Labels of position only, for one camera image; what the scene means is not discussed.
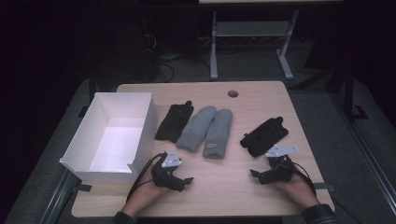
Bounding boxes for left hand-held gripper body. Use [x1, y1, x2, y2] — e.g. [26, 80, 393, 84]
[150, 148, 185, 189]

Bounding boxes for black floor cables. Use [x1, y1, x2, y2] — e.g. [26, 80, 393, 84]
[158, 52, 211, 83]

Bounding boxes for aluminium rail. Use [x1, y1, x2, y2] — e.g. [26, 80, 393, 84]
[330, 92, 396, 208]
[38, 169, 79, 224]

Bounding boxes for person's right hand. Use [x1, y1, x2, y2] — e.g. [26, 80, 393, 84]
[275, 174, 320, 209]

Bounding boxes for black glove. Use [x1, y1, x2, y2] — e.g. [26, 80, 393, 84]
[239, 116, 290, 159]
[154, 100, 194, 144]

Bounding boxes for black floor bracket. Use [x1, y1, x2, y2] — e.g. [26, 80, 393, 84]
[352, 105, 370, 121]

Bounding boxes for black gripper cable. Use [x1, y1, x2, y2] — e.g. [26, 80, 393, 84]
[125, 152, 167, 202]
[290, 161, 318, 197]

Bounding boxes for person's left hand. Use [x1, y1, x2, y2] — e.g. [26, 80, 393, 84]
[129, 172, 172, 209]

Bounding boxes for grey mitten with label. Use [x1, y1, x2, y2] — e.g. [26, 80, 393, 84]
[202, 108, 233, 161]

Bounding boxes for plain grey mitten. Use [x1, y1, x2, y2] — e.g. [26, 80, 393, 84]
[176, 105, 218, 153]

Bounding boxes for white metal desk frame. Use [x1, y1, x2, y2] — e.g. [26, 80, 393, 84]
[209, 8, 300, 82]

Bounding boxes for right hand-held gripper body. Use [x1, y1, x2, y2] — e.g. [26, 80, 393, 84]
[264, 144, 300, 185]

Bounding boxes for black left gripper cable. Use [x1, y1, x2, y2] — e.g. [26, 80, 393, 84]
[125, 152, 167, 202]

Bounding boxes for white box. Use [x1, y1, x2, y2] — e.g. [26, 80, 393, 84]
[59, 91, 159, 185]

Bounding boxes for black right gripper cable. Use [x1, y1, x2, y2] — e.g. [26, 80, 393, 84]
[290, 161, 318, 197]

